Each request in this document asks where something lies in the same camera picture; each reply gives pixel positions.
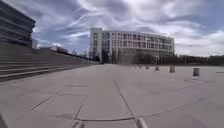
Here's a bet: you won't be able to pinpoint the grey concrete slab pavement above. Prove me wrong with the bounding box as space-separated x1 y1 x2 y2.
0 63 224 128

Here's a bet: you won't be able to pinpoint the white many-windowed building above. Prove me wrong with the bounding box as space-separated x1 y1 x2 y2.
88 27 176 65

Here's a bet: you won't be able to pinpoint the robot's own part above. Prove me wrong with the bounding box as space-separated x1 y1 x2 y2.
72 119 86 128
135 116 149 128

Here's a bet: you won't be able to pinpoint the wide grey stone stairs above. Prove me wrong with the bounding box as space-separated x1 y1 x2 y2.
0 42 100 83

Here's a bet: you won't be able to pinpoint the row of bollards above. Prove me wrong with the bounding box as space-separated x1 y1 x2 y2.
133 63 201 78

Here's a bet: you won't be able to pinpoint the row of trees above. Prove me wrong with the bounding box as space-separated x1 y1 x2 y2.
99 49 224 67

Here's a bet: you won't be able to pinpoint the dark banded building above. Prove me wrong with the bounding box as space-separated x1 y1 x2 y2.
0 0 37 49

